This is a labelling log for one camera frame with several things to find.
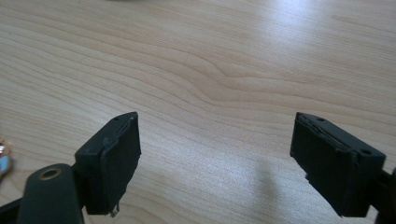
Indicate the small colourful round object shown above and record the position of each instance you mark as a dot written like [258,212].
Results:
[3,161]

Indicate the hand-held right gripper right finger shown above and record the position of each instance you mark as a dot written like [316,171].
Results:
[333,168]

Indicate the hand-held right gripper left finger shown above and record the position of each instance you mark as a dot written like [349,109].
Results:
[106,165]

